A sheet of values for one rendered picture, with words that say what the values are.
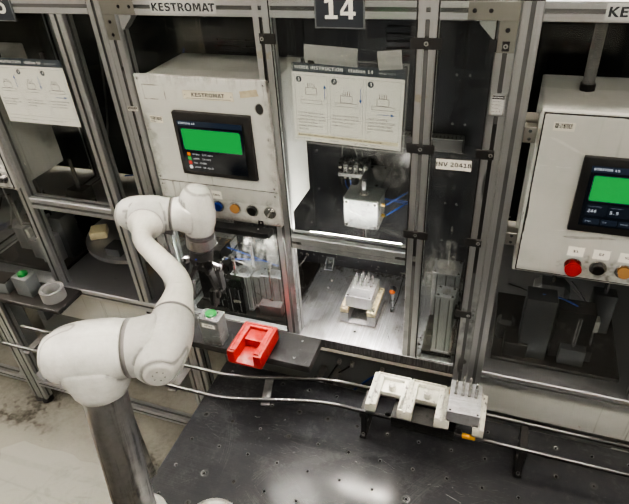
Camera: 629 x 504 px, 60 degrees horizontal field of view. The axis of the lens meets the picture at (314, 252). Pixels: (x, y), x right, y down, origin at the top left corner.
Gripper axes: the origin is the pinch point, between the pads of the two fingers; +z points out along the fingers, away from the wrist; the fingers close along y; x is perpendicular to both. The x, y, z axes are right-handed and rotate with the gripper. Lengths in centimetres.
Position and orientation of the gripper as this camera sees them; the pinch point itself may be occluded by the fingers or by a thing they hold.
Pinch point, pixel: (204, 295)
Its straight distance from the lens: 188.8
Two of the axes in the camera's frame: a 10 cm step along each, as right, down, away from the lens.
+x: -3.0, 5.3, -7.9
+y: -9.5, -2.1, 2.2
